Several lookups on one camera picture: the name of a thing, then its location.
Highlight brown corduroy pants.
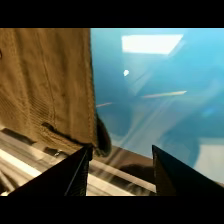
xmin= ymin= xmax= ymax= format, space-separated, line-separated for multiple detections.
xmin=0 ymin=27 xmax=112 ymax=158

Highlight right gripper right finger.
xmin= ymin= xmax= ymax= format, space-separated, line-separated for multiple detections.
xmin=151 ymin=144 xmax=224 ymax=197

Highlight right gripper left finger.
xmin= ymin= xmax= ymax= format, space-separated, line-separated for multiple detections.
xmin=7 ymin=143 xmax=94 ymax=197

